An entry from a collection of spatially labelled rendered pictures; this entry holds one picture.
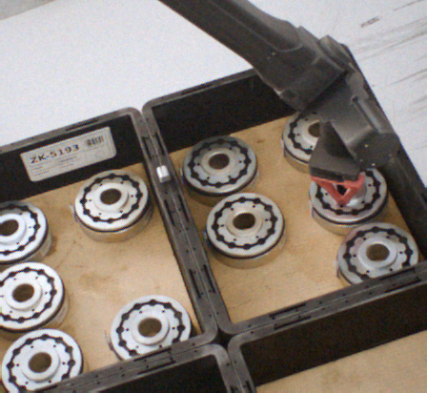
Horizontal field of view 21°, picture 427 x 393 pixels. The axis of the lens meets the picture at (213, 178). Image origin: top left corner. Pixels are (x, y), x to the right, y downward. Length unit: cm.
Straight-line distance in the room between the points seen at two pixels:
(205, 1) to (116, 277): 49
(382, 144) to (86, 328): 45
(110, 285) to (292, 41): 45
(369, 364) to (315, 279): 14
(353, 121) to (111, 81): 72
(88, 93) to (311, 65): 70
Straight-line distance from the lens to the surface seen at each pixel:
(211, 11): 121
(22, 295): 156
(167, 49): 201
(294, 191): 160
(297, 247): 155
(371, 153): 136
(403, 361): 145
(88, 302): 155
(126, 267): 157
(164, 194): 150
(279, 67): 130
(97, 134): 161
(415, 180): 148
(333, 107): 137
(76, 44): 206
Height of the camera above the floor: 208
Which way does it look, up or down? 50 degrees down
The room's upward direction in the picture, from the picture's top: 12 degrees counter-clockwise
